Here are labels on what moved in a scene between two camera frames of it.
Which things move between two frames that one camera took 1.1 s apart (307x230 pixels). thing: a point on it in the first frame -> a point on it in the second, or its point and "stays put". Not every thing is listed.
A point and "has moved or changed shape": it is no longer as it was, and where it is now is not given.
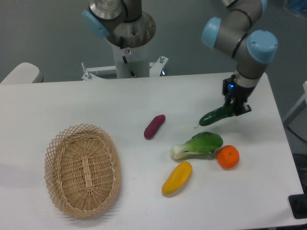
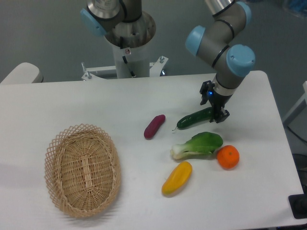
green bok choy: x=202 y=143 stays put
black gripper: x=242 y=94 -> x=217 y=99
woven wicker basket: x=82 y=170 stays put
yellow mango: x=177 y=178 stays put
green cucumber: x=225 y=111 has moved or changed shape
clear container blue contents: x=297 y=7 stays put
